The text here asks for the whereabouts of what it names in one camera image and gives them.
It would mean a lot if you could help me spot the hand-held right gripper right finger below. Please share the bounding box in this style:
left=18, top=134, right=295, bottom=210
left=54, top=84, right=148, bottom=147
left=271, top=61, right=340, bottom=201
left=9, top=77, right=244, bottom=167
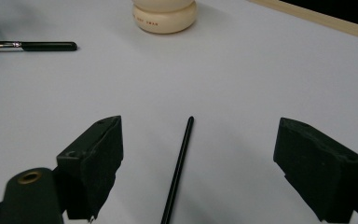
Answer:
left=272, top=117, right=358, bottom=224

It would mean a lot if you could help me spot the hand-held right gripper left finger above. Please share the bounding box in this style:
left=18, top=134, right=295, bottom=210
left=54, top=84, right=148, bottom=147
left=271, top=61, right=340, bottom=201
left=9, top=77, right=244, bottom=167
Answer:
left=56, top=115, right=124, bottom=222

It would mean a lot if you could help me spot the thin black makeup pencil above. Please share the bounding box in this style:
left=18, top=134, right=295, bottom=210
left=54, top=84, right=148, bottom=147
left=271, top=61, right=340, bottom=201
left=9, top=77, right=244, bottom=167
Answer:
left=160, top=116, right=195, bottom=224

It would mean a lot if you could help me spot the black makeup brush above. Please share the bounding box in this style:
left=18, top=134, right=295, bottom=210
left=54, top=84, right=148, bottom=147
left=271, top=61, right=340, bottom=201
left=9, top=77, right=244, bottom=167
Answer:
left=0, top=38, right=78, bottom=54

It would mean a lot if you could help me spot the cream ribbed holder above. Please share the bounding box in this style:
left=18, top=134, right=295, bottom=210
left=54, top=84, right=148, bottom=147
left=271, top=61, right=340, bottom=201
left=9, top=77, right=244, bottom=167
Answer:
left=131, top=0, right=198, bottom=35

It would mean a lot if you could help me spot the wooden table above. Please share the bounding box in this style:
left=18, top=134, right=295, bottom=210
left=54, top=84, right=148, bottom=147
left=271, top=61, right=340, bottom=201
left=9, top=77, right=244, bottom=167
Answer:
left=247, top=0, right=358, bottom=43

